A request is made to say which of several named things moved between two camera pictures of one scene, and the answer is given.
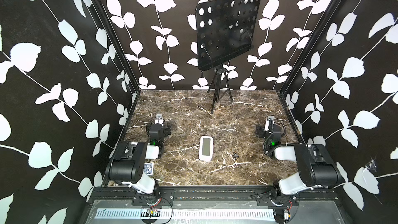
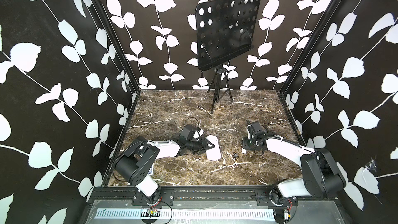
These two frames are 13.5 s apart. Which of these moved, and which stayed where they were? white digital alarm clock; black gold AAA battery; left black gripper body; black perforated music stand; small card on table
Moved: left black gripper body; white digital alarm clock
Stayed: small card on table; black perforated music stand; black gold AAA battery
